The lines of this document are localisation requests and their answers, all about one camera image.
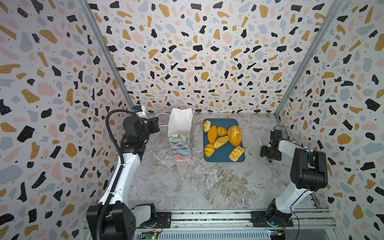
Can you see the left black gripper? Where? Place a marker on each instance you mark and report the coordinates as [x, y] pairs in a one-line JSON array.
[[152, 123]]

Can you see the floral paper bag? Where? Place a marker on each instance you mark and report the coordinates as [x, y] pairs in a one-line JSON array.
[[180, 132]]

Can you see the braided pastry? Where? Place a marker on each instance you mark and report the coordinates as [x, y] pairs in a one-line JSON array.
[[236, 154]]

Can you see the striped croissant bun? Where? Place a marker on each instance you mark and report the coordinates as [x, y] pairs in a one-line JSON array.
[[209, 150]]

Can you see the small ridged bun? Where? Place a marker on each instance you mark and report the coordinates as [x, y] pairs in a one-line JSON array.
[[221, 131]]

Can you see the orange oval bread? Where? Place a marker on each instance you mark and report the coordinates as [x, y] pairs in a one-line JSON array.
[[212, 134]]

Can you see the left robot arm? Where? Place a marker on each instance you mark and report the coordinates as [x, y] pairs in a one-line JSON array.
[[111, 218]]

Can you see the small crusty bread piece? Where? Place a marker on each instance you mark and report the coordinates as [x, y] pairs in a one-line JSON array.
[[206, 126]]

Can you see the large round bread loaf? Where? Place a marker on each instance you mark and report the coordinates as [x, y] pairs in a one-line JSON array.
[[235, 135]]

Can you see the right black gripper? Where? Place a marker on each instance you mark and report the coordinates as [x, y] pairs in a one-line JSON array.
[[268, 151]]

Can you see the teal tray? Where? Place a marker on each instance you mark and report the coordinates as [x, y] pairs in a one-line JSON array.
[[221, 155]]

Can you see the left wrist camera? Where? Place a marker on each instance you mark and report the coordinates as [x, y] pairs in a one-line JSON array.
[[140, 111]]

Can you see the long bread roll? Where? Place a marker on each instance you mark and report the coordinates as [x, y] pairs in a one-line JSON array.
[[221, 142]]

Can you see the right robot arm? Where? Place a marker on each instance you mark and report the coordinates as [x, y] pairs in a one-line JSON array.
[[308, 175]]

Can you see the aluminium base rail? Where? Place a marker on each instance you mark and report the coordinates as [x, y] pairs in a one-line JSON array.
[[304, 224]]

